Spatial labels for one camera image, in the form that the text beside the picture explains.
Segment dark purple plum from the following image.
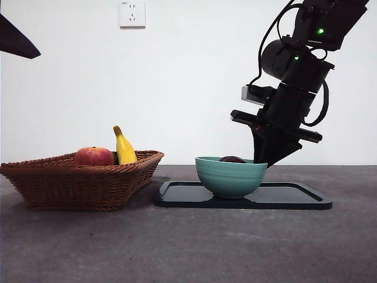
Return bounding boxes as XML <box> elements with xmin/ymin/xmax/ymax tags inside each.
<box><xmin>219</xmin><ymin>156</ymin><xmax>248</xmax><ymax>164</ymax></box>

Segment teal ribbed bowl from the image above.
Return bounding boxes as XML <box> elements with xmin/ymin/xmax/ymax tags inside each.
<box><xmin>194</xmin><ymin>156</ymin><xmax>268</xmax><ymax>200</ymax></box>

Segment black rectangular tray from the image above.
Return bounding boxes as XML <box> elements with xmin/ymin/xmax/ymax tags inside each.
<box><xmin>153</xmin><ymin>180</ymin><xmax>333</xmax><ymax>210</ymax></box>

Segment yellow banana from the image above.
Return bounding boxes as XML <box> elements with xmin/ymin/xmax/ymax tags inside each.
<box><xmin>113</xmin><ymin>125</ymin><xmax>138</xmax><ymax>166</ymax></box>

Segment red apple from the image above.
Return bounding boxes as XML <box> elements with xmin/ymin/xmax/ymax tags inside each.
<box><xmin>73</xmin><ymin>146</ymin><xmax>115</xmax><ymax>166</ymax></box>

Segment brown wicker basket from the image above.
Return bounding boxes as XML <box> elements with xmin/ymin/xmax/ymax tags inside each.
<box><xmin>0</xmin><ymin>150</ymin><xmax>165</xmax><ymax>212</ymax></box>

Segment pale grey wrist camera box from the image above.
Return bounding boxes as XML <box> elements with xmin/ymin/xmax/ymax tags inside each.
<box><xmin>240</xmin><ymin>85</ymin><xmax>266</xmax><ymax>107</ymax></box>

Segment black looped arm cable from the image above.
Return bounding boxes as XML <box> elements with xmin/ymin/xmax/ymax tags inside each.
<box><xmin>302</xmin><ymin>78</ymin><xmax>330</xmax><ymax>127</ymax></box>

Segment black camera cable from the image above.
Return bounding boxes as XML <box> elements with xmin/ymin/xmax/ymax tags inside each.
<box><xmin>246</xmin><ymin>0</ymin><xmax>297</xmax><ymax>89</ymax></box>

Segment white wall socket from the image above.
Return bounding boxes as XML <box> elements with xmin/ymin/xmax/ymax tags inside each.
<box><xmin>120</xmin><ymin>1</ymin><xmax>146</xmax><ymax>29</ymax></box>

